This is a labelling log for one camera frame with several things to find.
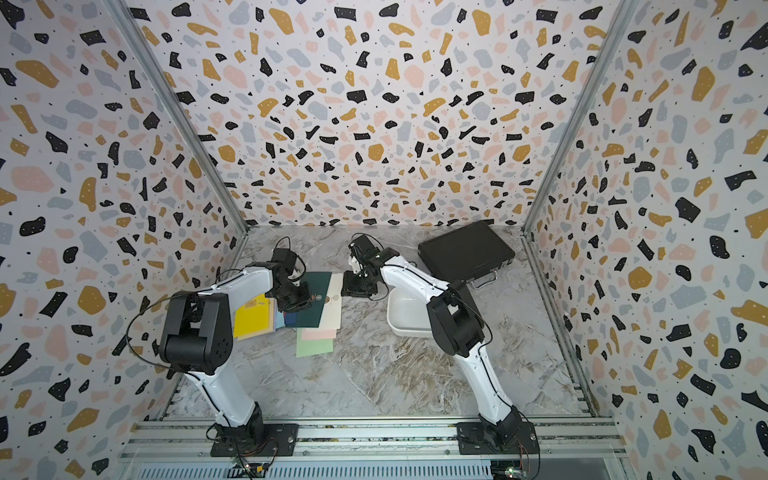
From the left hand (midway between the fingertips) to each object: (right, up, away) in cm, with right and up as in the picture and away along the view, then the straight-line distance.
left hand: (313, 302), depth 96 cm
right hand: (+11, +4, -4) cm, 12 cm away
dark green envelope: (-1, -4, -1) cm, 5 cm away
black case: (+54, +16, +14) cm, 58 cm away
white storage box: (+30, -4, -3) cm, 31 cm away
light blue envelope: (-10, -5, -1) cm, 11 cm away
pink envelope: (+3, -9, -3) cm, 10 cm away
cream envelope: (+6, -4, +1) cm, 7 cm away
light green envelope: (0, -13, -5) cm, 14 cm away
